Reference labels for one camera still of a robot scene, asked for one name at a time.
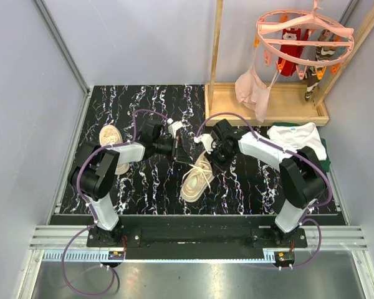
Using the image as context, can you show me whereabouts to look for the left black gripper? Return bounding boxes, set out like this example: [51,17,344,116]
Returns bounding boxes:
[152,135,192,164]

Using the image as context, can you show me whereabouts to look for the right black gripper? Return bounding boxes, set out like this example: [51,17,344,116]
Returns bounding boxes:
[204,145,237,177]

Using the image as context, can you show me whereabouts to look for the beige sneaker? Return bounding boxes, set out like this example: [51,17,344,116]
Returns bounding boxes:
[98,125,130,175]
[181,151,214,203]

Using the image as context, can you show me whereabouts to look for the cream shoelace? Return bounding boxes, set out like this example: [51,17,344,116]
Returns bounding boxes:
[186,156,214,193]

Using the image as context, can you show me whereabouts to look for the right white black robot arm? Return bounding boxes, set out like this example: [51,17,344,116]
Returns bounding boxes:
[200,119,331,247]

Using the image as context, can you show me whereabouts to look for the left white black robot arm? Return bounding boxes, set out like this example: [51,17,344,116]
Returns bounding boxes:
[68,119,191,247]

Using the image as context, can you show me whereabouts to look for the black marble pattern mat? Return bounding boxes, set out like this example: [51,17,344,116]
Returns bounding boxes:
[51,84,347,225]

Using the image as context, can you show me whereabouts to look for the pink bra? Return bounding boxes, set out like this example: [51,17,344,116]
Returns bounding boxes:
[235,47,280,123]

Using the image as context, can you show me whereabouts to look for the white t-shirt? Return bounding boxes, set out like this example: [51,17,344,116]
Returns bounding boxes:
[267,122,325,161]

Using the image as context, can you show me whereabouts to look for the green folded garment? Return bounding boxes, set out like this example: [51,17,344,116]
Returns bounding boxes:
[320,138,331,173]

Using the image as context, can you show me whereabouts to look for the red sock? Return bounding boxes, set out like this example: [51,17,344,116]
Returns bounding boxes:
[280,27,311,77]

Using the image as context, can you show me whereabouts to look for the brown striped sock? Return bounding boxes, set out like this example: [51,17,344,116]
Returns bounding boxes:
[304,29,337,102]

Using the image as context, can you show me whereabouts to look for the pink round clip hanger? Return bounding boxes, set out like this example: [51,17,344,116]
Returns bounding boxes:
[254,1,355,80]

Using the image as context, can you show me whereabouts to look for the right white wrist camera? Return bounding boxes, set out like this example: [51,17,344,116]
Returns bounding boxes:
[194,133,216,154]

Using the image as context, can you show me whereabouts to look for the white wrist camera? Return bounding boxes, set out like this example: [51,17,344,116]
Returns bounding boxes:
[194,133,216,154]
[166,118,184,138]

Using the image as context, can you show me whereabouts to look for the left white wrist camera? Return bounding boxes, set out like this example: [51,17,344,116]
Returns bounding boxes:
[166,118,184,138]

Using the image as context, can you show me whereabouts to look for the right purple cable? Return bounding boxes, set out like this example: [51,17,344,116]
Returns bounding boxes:
[195,112,333,270]

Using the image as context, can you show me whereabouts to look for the purple cable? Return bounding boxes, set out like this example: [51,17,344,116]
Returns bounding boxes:
[60,108,175,295]
[195,112,333,270]

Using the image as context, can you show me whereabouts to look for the wooden drying rack frame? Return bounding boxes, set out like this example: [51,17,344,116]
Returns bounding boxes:
[204,4,374,126]

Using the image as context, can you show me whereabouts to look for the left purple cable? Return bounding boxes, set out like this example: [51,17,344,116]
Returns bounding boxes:
[60,108,175,295]

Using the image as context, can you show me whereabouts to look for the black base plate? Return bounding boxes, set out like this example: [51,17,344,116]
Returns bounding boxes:
[87,216,308,262]

